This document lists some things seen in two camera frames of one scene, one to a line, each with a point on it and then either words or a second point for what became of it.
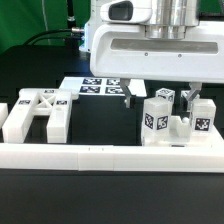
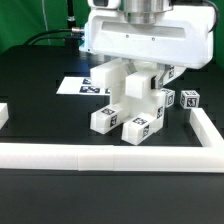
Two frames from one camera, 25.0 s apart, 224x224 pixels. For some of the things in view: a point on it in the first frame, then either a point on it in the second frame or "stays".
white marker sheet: [88, 85] stays
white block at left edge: [4, 111] stays
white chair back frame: [53, 102] → [132, 102]
